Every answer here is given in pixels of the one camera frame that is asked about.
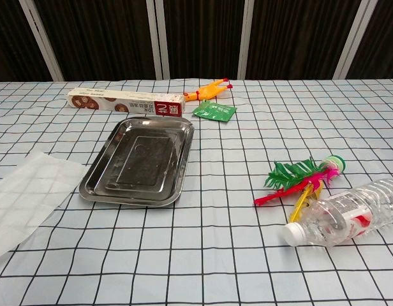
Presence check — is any yellow rubber chicken toy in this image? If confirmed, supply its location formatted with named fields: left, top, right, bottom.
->
left=183, top=77, right=234, bottom=103

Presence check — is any colourful feather shuttlecock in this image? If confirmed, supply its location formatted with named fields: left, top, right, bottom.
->
left=253, top=154, right=348, bottom=224

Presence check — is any long baking paper box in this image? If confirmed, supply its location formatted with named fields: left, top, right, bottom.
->
left=67, top=87, right=186, bottom=117

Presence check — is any clear plastic water bottle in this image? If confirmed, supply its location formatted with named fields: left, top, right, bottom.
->
left=282, top=178, right=393, bottom=249

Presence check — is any white translucent baking paper sheet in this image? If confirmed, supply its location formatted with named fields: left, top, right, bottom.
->
left=0, top=150, right=89, bottom=263

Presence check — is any white checked tablecloth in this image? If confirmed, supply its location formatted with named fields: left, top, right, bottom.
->
left=0, top=78, right=393, bottom=306

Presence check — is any stainless steel tray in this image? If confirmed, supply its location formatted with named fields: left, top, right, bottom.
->
left=78, top=116, right=195, bottom=208

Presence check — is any green foil sachet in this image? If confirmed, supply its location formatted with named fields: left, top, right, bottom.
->
left=191, top=99, right=238, bottom=123

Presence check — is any dark folding screen with white frames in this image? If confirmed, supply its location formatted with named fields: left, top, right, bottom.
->
left=0, top=0, right=393, bottom=82

